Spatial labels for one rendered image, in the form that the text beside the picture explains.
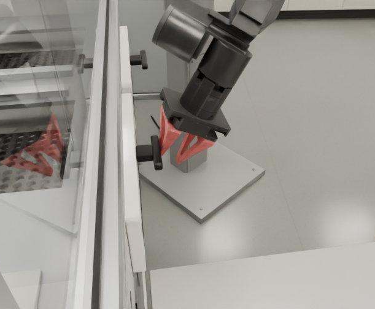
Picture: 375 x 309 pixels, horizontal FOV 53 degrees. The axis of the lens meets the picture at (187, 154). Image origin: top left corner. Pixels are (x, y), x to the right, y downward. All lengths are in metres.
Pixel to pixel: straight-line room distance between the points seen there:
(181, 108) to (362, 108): 2.13
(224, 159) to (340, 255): 1.31
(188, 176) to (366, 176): 0.87
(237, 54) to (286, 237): 1.23
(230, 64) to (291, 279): 0.32
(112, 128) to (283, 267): 0.33
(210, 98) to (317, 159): 1.58
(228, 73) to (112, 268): 0.29
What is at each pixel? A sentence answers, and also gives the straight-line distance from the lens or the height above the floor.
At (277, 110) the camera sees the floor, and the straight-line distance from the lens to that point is 2.40.
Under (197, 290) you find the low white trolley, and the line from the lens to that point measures 0.58.
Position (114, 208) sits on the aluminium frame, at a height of 0.99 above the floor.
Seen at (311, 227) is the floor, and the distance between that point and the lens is 1.72.
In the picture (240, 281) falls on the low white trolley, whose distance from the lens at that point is 0.59.
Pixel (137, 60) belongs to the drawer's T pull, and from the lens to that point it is 0.82.
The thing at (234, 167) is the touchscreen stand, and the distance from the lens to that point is 1.87.
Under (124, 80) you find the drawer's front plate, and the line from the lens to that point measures 0.70.
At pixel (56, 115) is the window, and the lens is 0.22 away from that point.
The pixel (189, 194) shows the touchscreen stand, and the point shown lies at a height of 0.04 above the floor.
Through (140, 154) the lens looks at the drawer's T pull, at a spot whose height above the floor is 0.91.
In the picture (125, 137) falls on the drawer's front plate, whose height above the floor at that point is 0.93.
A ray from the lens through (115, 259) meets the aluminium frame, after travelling 0.33.
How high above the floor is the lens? 1.26
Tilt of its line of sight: 39 degrees down
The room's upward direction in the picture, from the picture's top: straight up
